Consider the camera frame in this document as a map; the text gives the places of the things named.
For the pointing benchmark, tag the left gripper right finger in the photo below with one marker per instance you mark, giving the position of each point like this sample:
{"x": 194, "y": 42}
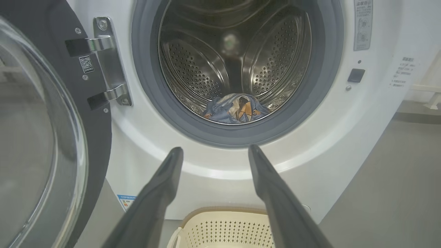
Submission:
{"x": 282, "y": 206}

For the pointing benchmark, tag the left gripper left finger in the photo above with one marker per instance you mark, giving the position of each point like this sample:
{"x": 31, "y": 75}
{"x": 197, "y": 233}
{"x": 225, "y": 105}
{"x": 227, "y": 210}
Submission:
{"x": 151, "y": 206}

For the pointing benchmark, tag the cream garment with blue trim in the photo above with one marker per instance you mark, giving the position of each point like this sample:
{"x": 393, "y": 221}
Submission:
{"x": 246, "y": 110}

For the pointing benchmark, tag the light blue patterned garment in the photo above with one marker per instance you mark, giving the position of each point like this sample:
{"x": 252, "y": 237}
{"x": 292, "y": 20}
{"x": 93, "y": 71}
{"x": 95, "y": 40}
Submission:
{"x": 217, "y": 113}

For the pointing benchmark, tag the black round glass washer door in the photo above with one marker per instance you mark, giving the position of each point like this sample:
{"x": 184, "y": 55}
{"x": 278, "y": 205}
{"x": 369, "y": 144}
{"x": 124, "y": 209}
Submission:
{"x": 34, "y": 120}

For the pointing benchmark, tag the white front-load washing machine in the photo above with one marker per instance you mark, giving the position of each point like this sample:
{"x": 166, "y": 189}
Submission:
{"x": 344, "y": 137}

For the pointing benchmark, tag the stainless steel washing machine drum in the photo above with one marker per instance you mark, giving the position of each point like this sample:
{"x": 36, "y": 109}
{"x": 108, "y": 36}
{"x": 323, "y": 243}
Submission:
{"x": 193, "y": 69}

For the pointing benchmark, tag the black door latch socket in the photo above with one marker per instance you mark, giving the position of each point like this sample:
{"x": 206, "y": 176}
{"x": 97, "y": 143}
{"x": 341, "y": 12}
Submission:
{"x": 356, "y": 75}

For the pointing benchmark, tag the chrome door hinge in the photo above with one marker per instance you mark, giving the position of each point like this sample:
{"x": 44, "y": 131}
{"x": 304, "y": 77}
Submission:
{"x": 110, "y": 58}

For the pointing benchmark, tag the round drain filter cover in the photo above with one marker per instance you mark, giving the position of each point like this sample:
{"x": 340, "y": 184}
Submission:
{"x": 306, "y": 207}

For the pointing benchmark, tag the blue energy label sticker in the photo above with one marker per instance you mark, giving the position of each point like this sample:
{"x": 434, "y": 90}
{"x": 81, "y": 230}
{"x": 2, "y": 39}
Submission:
{"x": 125, "y": 201}

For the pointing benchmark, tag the cream perforated laundry basket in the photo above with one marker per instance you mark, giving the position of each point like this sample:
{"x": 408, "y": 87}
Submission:
{"x": 224, "y": 230}

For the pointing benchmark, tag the small QR code sticker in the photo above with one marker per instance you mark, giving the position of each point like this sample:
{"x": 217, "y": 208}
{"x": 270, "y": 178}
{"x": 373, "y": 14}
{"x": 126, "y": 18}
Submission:
{"x": 86, "y": 64}

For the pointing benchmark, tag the grey instruction sticker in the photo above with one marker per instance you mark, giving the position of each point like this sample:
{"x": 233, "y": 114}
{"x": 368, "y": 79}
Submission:
{"x": 363, "y": 24}

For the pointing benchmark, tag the white metal frame rack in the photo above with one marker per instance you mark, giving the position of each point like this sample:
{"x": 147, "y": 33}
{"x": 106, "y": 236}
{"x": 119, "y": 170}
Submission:
{"x": 430, "y": 93}

